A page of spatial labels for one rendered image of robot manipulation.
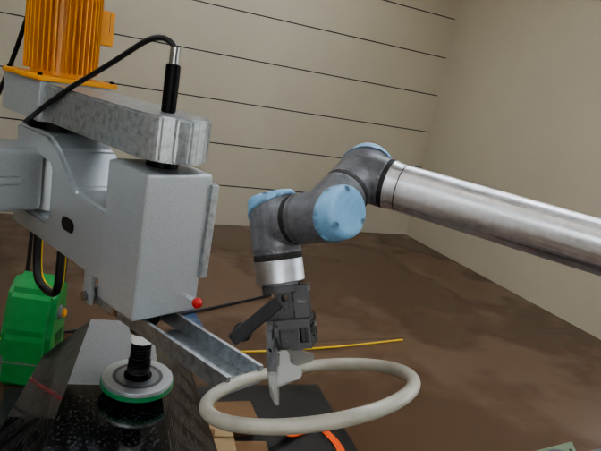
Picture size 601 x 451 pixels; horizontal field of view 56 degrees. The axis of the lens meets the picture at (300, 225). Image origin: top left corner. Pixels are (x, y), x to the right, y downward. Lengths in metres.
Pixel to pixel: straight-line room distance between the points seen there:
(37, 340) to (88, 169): 1.61
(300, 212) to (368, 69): 6.59
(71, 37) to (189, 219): 0.80
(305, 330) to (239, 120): 5.88
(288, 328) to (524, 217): 0.44
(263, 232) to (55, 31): 1.29
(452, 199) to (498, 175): 6.09
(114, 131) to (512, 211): 1.08
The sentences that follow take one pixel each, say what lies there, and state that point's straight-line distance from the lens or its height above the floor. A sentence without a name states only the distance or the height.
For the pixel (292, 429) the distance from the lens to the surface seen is 1.08.
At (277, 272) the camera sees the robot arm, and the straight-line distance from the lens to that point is 0.99.
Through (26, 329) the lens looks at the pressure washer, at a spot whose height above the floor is 0.34.
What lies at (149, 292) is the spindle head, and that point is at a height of 1.22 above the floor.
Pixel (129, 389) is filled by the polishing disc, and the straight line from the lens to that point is 1.81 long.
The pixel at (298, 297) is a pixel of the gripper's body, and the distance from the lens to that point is 1.02.
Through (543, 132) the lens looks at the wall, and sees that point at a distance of 6.70.
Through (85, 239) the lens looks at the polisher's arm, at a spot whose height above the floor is 1.28.
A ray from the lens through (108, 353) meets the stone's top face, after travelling 2.11.
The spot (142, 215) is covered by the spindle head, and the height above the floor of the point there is 1.44.
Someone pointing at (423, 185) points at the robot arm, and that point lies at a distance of 0.98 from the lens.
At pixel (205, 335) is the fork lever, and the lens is 1.64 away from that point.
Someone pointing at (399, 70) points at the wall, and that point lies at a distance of 7.73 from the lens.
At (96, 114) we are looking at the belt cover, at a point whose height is 1.66.
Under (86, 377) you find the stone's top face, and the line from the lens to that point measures 1.98.
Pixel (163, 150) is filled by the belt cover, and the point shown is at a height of 1.62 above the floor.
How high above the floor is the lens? 1.85
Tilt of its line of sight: 14 degrees down
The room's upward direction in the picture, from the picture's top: 10 degrees clockwise
